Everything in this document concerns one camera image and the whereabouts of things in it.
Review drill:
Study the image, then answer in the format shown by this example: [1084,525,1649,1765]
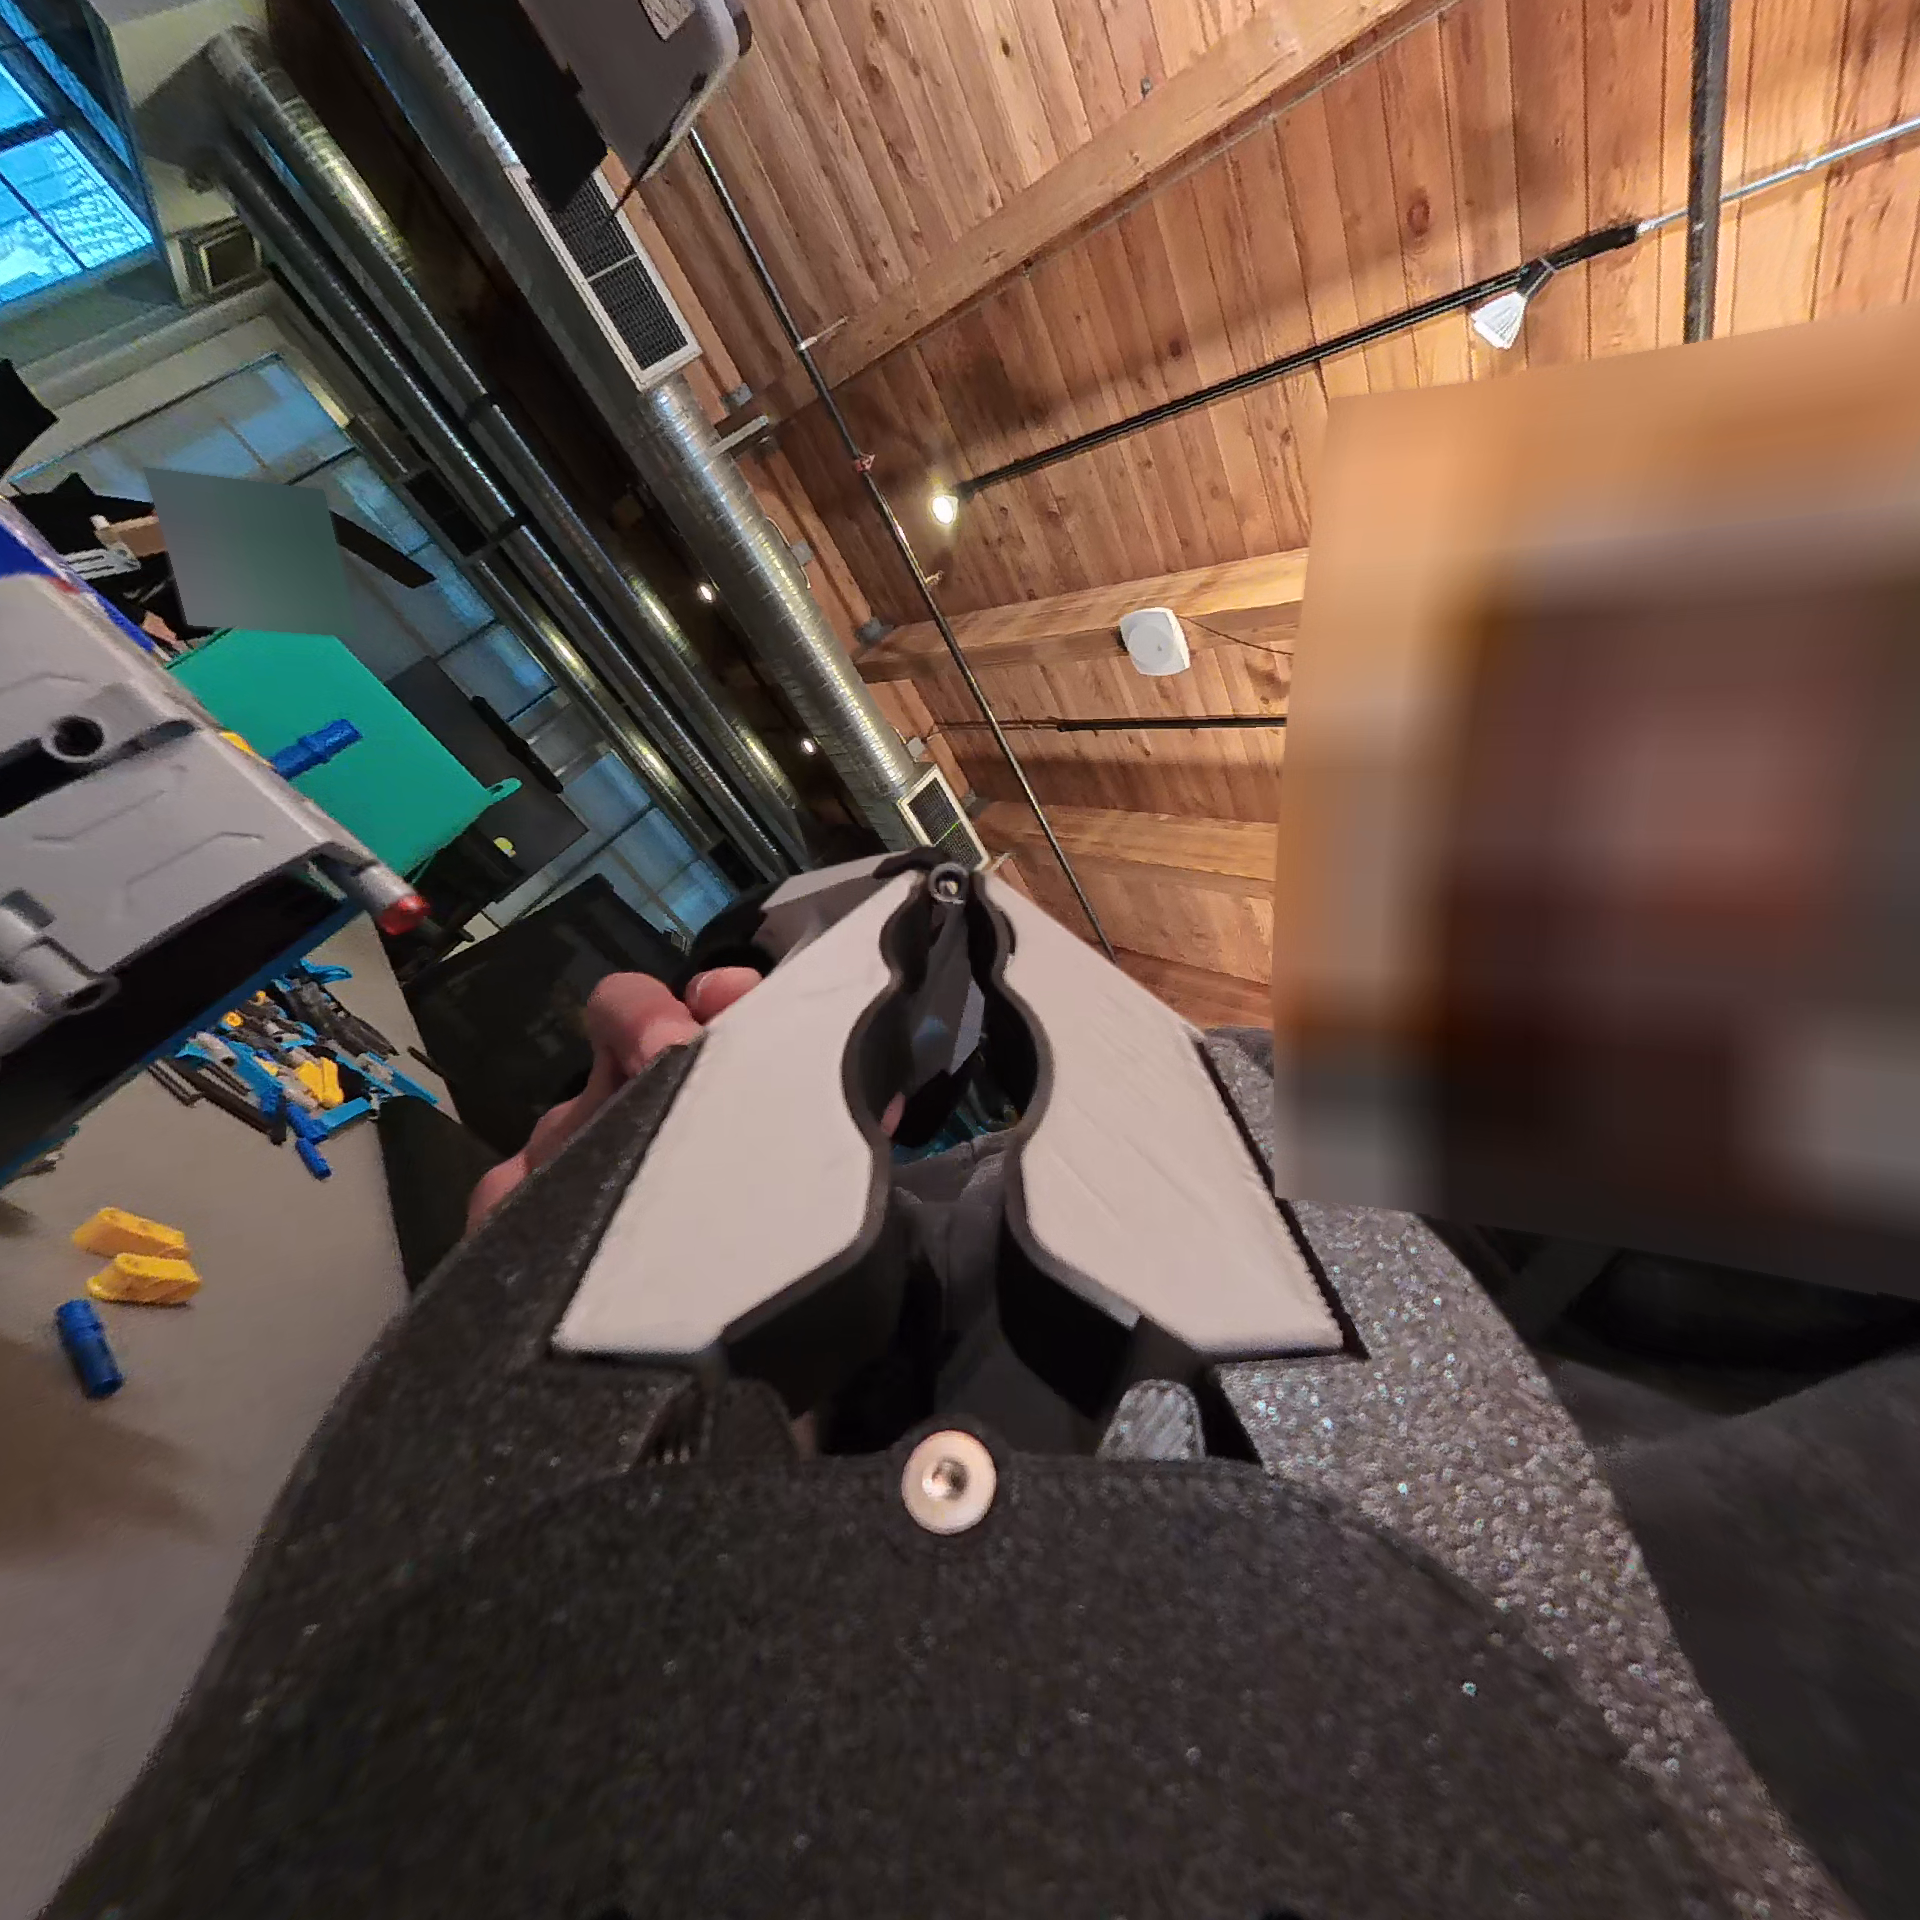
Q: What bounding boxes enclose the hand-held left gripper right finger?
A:
[975,877,1345,1418]

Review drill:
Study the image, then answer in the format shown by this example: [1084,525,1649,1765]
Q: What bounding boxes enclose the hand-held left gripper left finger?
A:
[556,870,955,1405]

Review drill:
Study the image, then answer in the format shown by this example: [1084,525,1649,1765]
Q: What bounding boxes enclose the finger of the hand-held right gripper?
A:
[751,855,911,968]

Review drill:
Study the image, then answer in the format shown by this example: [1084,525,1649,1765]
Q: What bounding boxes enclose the pile of small toy bricks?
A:
[151,960,446,1178]

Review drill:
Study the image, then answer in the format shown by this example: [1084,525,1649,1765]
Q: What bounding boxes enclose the grey blue toy brick assembly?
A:
[0,572,422,1186]

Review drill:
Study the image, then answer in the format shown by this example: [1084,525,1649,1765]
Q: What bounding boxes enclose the grey desk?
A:
[0,901,481,1920]

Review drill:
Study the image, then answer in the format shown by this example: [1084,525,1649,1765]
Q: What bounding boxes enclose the person's right hand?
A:
[465,960,771,1232]

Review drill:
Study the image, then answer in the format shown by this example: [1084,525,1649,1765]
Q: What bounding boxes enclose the teal board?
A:
[175,623,519,877]

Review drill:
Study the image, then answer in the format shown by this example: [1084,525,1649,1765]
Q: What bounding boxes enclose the blue toy brick pin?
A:
[55,1296,128,1400]

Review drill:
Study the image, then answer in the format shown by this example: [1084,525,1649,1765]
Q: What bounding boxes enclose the grey ceiling air unit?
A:
[420,0,751,392]

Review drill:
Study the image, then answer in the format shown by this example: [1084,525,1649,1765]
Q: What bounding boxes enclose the white track spotlight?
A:
[1465,256,1560,352]

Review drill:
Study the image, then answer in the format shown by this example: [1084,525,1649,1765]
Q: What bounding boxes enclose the silver ventilation duct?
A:
[135,0,963,856]

